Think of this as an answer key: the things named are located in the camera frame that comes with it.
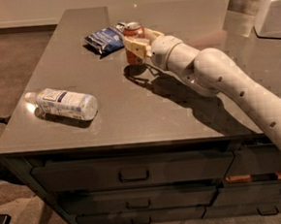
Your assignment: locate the top left drawer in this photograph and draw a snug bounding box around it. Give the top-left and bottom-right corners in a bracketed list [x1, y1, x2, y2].
[31, 151, 234, 192]

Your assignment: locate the middle left drawer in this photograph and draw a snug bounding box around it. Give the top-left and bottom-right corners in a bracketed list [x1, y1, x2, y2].
[59, 185, 217, 215]

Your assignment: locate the red coke can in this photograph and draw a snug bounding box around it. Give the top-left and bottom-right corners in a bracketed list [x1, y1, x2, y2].
[122, 22, 145, 66]

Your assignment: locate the bottom left drawer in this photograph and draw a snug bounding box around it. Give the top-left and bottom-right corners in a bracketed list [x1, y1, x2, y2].
[76, 207, 205, 224]

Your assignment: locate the dark drawer cabinet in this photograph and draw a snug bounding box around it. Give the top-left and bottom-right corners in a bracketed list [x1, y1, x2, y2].
[1, 137, 281, 224]

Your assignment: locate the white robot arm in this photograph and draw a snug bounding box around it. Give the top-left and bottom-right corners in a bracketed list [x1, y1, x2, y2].
[123, 29, 281, 151]

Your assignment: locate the top right drawer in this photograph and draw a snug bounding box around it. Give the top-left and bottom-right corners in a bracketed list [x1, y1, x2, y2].
[226, 145, 281, 176]

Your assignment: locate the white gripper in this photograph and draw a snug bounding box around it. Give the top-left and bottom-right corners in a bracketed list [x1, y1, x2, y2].
[123, 28, 181, 71]

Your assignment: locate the bottom right drawer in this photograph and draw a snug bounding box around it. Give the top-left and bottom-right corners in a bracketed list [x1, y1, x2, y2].
[203, 201, 281, 219]

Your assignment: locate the middle right drawer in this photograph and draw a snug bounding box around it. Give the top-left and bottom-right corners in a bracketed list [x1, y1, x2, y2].
[213, 181, 281, 207]

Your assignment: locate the blue chip bag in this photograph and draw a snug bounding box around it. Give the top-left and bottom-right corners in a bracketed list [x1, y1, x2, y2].
[84, 22, 125, 55]

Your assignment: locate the clear plastic water bottle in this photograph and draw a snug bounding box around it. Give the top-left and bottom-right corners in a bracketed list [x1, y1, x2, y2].
[24, 88, 99, 121]

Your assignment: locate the drawer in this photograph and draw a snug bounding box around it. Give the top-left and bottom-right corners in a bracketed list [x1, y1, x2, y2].
[31, 151, 234, 192]
[226, 145, 281, 176]
[76, 207, 205, 224]
[203, 201, 281, 219]
[59, 185, 217, 215]
[213, 181, 281, 207]

